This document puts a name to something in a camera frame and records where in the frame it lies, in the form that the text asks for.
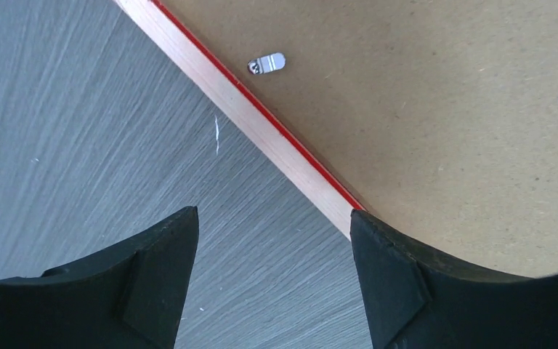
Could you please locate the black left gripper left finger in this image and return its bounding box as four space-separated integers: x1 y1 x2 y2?
0 206 199 348

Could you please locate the red picture frame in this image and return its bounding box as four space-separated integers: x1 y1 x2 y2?
119 1 558 276

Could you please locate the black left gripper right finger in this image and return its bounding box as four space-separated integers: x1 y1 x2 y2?
350 210 558 348

